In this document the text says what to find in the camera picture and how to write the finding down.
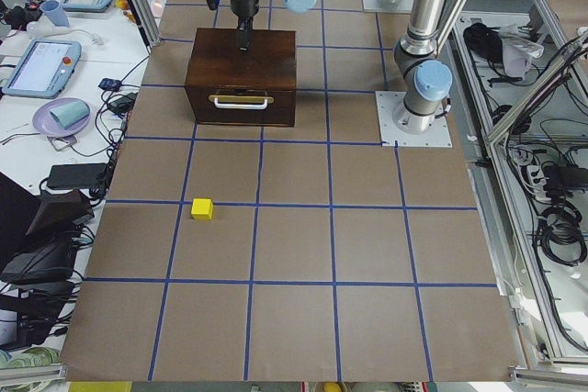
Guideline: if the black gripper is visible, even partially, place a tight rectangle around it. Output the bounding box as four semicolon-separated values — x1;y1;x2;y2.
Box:
231;0;258;51

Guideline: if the wooden drawer with white handle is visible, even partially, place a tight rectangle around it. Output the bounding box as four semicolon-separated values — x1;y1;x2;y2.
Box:
209;95;274;110

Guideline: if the dark wooden drawer box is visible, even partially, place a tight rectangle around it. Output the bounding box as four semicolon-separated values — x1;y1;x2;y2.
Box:
185;28;297;127

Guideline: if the yellow block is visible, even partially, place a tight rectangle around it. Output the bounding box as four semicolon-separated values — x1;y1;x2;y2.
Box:
190;197;214;220

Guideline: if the blue plastic cup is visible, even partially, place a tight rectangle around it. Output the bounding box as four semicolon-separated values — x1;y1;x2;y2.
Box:
40;0;70;28

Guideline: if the teal cup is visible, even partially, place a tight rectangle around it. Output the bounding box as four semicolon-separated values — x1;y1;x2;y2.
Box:
50;99;89;129

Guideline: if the purple plate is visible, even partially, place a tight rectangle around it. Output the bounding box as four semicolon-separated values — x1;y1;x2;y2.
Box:
32;97;90;138

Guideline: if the near blue teach pendant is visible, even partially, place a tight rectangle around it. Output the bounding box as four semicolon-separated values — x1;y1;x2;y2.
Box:
2;39;82;99

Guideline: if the black power adapter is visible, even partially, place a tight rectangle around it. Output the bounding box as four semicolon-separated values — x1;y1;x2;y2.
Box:
46;162;107;190

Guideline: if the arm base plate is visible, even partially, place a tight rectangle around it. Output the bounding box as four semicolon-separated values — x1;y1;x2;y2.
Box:
375;91;452;149

